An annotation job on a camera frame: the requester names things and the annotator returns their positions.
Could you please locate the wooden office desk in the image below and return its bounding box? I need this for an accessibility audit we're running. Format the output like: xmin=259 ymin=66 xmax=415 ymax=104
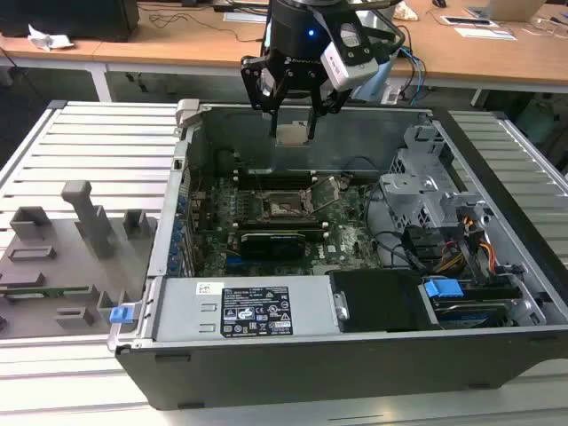
xmin=0 ymin=0 xmax=272 ymax=103
xmin=261 ymin=0 xmax=568 ymax=107

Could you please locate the beige laptop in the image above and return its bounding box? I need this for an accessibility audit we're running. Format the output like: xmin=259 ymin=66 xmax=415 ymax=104
xmin=486 ymin=0 xmax=548 ymax=23

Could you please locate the grey parts rack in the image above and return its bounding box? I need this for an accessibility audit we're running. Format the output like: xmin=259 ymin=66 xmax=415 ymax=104
xmin=0 ymin=179 xmax=159 ymax=341

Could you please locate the green RAM stick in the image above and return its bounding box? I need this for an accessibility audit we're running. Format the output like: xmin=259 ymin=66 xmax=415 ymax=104
xmin=0 ymin=286 xmax=91 ymax=297

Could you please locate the green motherboard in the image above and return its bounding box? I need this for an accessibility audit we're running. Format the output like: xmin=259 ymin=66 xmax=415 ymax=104
xmin=185 ymin=170 xmax=390 ymax=277

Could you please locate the silver topped CPU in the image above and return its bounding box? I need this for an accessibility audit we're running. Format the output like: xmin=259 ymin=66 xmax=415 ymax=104
xmin=275 ymin=123 xmax=312 ymax=146

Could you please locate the flat white tablet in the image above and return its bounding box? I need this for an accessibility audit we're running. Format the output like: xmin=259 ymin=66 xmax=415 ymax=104
xmin=440 ymin=14 xmax=494 ymax=28

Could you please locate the black computer box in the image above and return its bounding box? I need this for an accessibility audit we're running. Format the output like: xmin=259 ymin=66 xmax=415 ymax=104
xmin=0 ymin=0 xmax=141 ymax=43

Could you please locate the black plastic shroud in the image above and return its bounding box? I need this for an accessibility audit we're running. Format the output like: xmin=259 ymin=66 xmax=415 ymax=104
xmin=327 ymin=268 xmax=441 ymax=335

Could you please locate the grey case latch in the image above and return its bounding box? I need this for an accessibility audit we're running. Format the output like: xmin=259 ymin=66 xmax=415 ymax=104
xmin=174 ymin=98 xmax=204 ymax=135

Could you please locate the black graphics card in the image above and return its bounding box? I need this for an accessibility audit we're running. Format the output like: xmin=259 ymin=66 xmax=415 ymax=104
xmin=239 ymin=229 xmax=308 ymax=262

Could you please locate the black RAM slot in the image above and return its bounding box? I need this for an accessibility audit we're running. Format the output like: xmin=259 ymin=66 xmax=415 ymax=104
xmin=230 ymin=219 xmax=324 ymax=226
xmin=233 ymin=170 xmax=314 ymax=177
xmin=233 ymin=183 xmax=314 ymax=190
xmin=230 ymin=228 xmax=326 ymax=236
xmin=230 ymin=224 xmax=325 ymax=231
xmin=231 ymin=233 xmax=327 ymax=243
xmin=233 ymin=178 xmax=314 ymax=185
xmin=233 ymin=174 xmax=314 ymax=181

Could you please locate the blue cable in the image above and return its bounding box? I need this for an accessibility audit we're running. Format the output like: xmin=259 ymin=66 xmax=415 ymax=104
xmin=398 ymin=45 xmax=430 ymax=107

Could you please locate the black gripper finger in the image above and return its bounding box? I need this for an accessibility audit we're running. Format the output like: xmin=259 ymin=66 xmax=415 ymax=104
xmin=240 ymin=52 xmax=290 ymax=138
xmin=306 ymin=83 xmax=352 ymax=138

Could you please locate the pale green chair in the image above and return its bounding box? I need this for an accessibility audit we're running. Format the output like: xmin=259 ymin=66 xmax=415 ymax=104
xmin=517 ymin=95 xmax=568 ymax=148

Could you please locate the white paper sheet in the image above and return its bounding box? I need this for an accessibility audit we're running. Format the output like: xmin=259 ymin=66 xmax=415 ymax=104
xmin=454 ymin=26 xmax=518 ymax=42

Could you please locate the silver perforated drive cage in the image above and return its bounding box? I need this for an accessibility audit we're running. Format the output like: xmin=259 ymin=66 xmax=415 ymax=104
xmin=379 ymin=123 xmax=493 ymax=236

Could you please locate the crumpled white paper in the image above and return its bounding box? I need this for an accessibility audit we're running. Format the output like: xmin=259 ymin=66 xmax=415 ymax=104
xmin=27 ymin=24 xmax=75 ymax=52

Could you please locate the silver power supply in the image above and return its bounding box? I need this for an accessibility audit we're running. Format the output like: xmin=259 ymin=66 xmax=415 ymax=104
xmin=153 ymin=275 xmax=335 ymax=343

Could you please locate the hard disk in blue carrier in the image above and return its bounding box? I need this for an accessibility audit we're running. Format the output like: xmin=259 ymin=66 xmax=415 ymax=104
xmin=421 ymin=275 xmax=516 ymax=332

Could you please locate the blue case latch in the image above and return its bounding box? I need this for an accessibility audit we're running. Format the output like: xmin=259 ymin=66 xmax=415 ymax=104
xmin=108 ymin=305 xmax=135 ymax=326

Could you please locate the black open PC case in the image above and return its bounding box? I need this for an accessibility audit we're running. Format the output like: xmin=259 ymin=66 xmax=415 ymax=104
xmin=108 ymin=98 xmax=568 ymax=412

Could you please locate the white crumpled bag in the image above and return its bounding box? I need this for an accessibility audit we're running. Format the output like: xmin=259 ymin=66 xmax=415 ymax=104
xmin=394 ymin=0 xmax=421 ymax=21

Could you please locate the CPU socket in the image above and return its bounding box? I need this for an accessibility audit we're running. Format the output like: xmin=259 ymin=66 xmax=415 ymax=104
xmin=258 ymin=187 xmax=321 ymax=224

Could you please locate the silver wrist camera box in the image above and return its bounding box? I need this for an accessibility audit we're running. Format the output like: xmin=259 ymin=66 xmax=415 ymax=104
xmin=319 ymin=20 xmax=382 ymax=91

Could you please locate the orange yellow wire bundle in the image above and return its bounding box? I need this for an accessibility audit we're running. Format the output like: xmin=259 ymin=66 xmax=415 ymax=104
xmin=437 ymin=212 xmax=496 ymax=272

